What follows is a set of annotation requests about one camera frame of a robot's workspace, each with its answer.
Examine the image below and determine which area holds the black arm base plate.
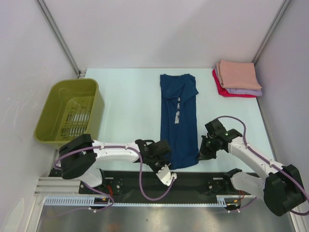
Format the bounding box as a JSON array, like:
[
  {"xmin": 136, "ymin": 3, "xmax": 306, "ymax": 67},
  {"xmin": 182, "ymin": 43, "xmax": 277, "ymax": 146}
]
[{"xmin": 79, "ymin": 171, "xmax": 247, "ymax": 203}]

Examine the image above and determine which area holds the folded pink t shirt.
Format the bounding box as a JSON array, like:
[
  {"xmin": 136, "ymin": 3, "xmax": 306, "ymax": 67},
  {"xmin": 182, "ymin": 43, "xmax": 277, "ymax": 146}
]
[{"xmin": 216, "ymin": 60, "xmax": 262, "ymax": 90}]

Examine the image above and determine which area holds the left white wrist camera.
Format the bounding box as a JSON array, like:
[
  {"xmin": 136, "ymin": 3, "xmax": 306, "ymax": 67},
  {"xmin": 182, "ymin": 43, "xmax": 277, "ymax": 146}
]
[{"xmin": 156, "ymin": 165, "xmax": 177, "ymax": 186}]

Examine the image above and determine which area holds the folded lilac t shirt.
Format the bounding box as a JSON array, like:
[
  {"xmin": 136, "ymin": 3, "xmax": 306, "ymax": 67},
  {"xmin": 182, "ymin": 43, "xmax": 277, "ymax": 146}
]
[{"xmin": 215, "ymin": 63, "xmax": 263, "ymax": 97}]

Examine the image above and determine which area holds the dark blue t shirt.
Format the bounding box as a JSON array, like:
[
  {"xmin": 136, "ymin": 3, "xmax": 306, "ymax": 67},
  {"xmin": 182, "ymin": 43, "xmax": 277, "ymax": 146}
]
[{"xmin": 160, "ymin": 74, "xmax": 198, "ymax": 170}]

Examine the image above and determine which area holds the aluminium frame post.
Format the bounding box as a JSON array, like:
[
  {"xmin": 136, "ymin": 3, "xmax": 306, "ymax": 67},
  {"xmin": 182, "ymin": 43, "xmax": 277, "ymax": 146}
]
[
  {"xmin": 252, "ymin": 0, "xmax": 294, "ymax": 65},
  {"xmin": 35, "ymin": 0, "xmax": 82, "ymax": 79}
]

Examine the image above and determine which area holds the right aluminium frame post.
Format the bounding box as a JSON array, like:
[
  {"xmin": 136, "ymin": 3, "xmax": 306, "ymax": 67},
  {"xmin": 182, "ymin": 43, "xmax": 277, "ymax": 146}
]
[{"xmin": 252, "ymin": 0, "xmax": 294, "ymax": 65}]

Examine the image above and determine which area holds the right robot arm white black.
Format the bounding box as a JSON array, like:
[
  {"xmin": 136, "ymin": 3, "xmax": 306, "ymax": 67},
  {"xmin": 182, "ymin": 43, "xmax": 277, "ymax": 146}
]
[{"xmin": 199, "ymin": 117, "xmax": 309, "ymax": 217}]

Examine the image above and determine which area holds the white slotted cable duct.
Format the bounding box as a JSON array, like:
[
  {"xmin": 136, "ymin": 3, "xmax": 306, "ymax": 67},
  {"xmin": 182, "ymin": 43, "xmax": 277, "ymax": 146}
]
[{"xmin": 44, "ymin": 195, "xmax": 238, "ymax": 207}]

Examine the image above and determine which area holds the folded red t shirt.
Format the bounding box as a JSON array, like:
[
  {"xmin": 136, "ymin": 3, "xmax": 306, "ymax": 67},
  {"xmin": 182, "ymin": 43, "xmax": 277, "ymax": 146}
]
[{"xmin": 212, "ymin": 69, "xmax": 256, "ymax": 98}]

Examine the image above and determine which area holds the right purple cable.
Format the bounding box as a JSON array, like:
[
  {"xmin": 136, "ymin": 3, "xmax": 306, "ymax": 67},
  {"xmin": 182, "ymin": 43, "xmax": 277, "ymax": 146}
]
[{"xmin": 214, "ymin": 116, "xmax": 309, "ymax": 215}]

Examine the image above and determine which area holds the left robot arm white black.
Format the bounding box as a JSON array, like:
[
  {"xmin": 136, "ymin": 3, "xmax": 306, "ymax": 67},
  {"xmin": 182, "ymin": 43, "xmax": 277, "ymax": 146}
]
[{"xmin": 54, "ymin": 134, "xmax": 177, "ymax": 193}]

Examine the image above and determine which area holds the left aluminium frame post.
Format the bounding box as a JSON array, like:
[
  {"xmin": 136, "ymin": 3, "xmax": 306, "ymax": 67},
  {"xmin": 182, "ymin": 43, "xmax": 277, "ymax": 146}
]
[{"xmin": 35, "ymin": 0, "xmax": 82, "ymax": 79}]

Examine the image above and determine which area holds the olive green plastic basket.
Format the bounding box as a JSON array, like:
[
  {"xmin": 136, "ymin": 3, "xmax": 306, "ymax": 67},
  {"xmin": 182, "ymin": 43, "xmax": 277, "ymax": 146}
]
[{"xmin": 34, "ymin": 79, "xmax": 105, "ymax": 149}]

